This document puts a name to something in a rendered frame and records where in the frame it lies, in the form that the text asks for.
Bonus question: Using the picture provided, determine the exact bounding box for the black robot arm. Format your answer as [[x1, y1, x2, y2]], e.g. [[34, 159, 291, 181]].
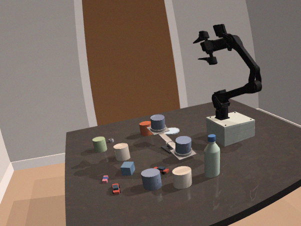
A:
[[200, 24, 262, 121]]

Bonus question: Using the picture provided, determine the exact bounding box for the blue cube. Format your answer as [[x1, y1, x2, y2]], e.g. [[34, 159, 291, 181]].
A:
[[120, 161, 135, 176]]

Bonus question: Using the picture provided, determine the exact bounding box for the green cylinder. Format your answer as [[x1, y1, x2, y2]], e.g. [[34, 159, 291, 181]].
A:
[[92, 136, 107, 153]]

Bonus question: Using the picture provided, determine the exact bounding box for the orange cup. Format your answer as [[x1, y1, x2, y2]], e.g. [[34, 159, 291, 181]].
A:
[[139, 121, 152, 137]]

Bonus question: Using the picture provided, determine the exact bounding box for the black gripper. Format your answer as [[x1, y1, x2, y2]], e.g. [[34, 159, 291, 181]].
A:
[[193, 30, 221, 65]]

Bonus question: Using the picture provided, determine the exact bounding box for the white round dish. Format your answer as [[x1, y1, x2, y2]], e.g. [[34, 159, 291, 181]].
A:
[[164, 128, 180, 135]]

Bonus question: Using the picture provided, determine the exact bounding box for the beige cylinder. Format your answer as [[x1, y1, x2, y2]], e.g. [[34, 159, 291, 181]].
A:
[[172, 166, 192, 189], [114, 143, 130, 162]]

